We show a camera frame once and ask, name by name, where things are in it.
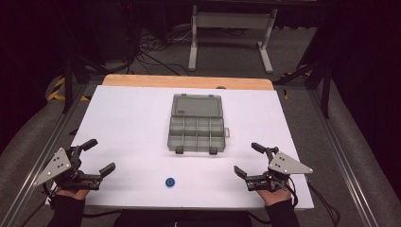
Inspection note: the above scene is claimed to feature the white metal stand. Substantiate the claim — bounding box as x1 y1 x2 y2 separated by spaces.
187 5 279 75

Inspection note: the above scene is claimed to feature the person's right hand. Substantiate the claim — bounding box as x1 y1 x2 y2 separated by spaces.
256 185 293 208

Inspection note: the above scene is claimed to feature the person's left hand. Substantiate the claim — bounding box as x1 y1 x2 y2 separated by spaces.
56 187 91 201

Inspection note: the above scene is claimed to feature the grey clear compartment box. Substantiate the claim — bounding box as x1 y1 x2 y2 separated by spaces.
166 93 231 156

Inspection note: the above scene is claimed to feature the yellow black hazard tape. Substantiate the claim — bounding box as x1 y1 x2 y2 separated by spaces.
46 76 92 102

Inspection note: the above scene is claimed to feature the white table sheet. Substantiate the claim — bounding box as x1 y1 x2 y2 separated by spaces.
46 84 315 211

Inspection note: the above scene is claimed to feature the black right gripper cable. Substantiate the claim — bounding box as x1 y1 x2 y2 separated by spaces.
285 176 342 227

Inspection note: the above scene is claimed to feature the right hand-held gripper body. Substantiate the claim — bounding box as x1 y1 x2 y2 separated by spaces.
245 146 314 193

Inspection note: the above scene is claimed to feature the tangle of black floor cables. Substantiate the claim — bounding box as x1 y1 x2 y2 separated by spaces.
124 26 194 77

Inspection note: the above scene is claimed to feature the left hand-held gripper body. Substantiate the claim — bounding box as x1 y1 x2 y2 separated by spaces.
33 145 104 191

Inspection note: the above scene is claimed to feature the aluminium rail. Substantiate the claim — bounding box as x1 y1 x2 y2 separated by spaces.
306 88 401 227
0 83 93 227

